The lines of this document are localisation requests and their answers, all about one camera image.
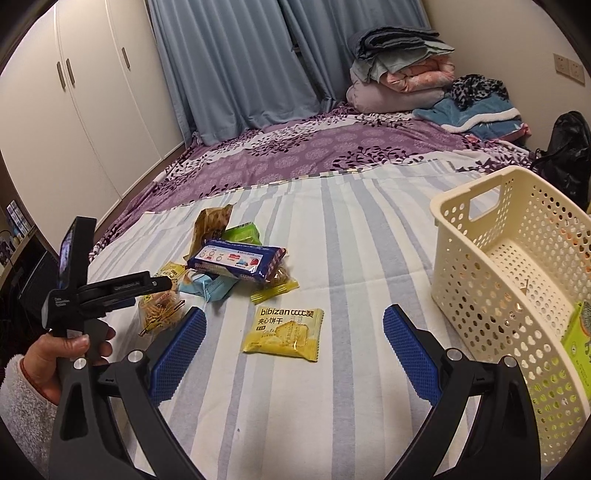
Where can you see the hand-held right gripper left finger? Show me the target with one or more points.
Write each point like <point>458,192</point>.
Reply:
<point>178,355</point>

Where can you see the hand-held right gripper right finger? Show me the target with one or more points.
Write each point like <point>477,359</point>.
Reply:
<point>411,355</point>

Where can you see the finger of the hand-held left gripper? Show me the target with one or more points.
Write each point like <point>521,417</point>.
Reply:
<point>134,285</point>

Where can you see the light blue waffle packet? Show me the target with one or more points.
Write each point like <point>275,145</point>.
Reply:
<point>212,288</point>

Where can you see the cream perforated plastic basket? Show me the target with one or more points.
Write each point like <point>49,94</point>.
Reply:
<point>489,295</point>

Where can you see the person's left forearm white sleeve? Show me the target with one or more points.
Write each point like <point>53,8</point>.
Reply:
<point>23,415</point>

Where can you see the clear packet of twisted snacks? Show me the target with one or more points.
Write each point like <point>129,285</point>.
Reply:
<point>278,276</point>

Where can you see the person's left hand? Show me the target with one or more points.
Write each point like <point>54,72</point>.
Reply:
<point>46,364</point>

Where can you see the clear packet of snack sticks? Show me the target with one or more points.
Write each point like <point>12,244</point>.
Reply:
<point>157,316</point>

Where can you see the black box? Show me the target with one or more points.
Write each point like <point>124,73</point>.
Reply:
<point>37,281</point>

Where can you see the wooden shelf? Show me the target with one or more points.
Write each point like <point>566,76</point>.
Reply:
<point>18,249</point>

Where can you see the blue and white boxes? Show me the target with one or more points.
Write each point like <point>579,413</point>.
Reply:
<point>16,221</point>

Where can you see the brown snack packet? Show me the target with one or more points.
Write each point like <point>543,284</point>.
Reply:
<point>212,226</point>

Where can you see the dark blue cookie pack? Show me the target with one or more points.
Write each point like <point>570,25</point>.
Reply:
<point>235,261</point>

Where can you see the yellow biscuit packet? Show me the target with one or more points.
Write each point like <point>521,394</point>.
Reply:
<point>284,334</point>

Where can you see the yellow serrated snack packet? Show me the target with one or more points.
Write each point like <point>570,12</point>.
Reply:
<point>274,292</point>

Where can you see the bright green snack pack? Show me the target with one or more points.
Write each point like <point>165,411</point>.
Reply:
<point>242,232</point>

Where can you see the white wardrobe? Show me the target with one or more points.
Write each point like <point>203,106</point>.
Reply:
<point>92,101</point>

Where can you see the green printed snack packet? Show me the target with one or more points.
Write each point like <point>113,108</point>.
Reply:
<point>579,341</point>

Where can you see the purple floral bedsheet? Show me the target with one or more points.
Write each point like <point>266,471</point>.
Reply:
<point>300,147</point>

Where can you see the blue curtain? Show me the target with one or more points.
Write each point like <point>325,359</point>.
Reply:
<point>231,69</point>

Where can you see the blue fleece blanket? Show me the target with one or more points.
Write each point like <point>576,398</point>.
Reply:
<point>471,115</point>

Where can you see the black bag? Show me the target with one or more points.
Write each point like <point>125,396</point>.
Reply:
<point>570,147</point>

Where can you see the leopard print cloth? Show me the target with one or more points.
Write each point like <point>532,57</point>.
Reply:
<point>475,90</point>

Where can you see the folded pink quilt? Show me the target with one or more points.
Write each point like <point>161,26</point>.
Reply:
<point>415,78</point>

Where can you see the folded blue-grey blanket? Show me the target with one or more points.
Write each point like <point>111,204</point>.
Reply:
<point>392,41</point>

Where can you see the beige wall socket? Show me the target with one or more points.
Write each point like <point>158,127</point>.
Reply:
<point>569,68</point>

